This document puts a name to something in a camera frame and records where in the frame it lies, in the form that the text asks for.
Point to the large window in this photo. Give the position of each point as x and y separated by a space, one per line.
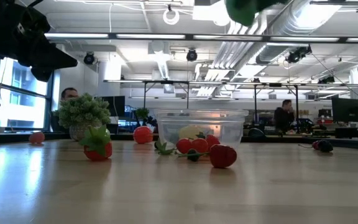
23 93

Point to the black curved frame bracket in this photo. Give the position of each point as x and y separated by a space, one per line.
256 132

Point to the overhead LED light bar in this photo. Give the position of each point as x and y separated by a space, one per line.
151 36

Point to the red toy tomato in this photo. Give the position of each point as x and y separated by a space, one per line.
143 134

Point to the small pink toy fruit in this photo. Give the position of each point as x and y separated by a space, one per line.
36 137

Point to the background black robot arm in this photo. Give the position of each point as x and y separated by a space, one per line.
304 126

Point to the background black metal frame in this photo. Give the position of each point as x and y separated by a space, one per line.
255 102
145 99

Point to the yellow toy lemon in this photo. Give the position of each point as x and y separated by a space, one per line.
191 132

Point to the small green background plant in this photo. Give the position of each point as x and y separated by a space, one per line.
142 112

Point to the black computer monitor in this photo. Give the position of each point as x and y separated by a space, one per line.
349 110

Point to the black ceiling spotlight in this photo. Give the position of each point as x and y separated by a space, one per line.
89 58
191 55

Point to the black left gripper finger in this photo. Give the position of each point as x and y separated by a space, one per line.
42 74
56 59

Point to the dark red toy cherries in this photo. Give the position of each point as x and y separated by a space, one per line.
324 146

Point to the red toy cherry tomatoes vine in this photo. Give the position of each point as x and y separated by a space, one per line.
199 145

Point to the toy strawberry large green leaves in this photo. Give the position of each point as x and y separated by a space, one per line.
97 146

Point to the black aluminium table frame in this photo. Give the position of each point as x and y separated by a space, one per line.
5 137

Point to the clear plastic tupperware container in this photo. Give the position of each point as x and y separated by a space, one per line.
228 124

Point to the green potted plant white pot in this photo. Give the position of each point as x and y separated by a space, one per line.
82 110

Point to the small black toy olive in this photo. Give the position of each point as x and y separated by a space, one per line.
193 156

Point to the green toy pear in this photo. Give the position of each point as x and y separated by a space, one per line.
244 12

